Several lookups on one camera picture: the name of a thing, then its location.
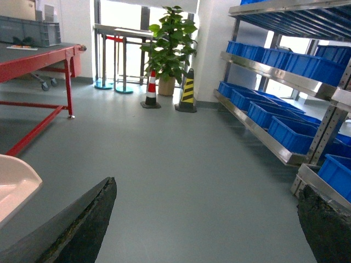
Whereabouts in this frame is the red metal table frame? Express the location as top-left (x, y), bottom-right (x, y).
top-left (1, 43), bottom-right (87, 156)

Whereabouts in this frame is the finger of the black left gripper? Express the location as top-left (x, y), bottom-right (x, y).
top-left (1, 177), bottom-right (117, 262)

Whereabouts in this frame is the beige plastic dustpan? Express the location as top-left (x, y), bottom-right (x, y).
top-left (1, 155), bottom-right (43, 227)

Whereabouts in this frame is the yellow black traffic cone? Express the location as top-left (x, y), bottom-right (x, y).
top-left (174, 68), bottom-right (197, 113)

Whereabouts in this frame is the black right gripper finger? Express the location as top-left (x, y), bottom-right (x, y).
top-left (297, 185), bottom-right (350, 262)

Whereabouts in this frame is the steel flow rack shelf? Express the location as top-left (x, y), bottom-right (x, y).
top-left (213, 1), bottom-right (350, 209)

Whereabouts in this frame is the steel barrier stand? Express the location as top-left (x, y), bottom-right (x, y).
top-left (93, 23), bottom-right (154, 94)

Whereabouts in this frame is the grey plastic crate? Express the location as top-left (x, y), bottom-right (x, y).
top-left (1, 16), bottom-right (61, 47)

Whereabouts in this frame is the green potted plant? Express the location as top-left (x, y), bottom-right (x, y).
top-left (140, 5), bottom-right (197, 96)

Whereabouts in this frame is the red white traffic cone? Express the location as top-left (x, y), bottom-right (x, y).
top-left (140, 70), bottom-right (161, 108)

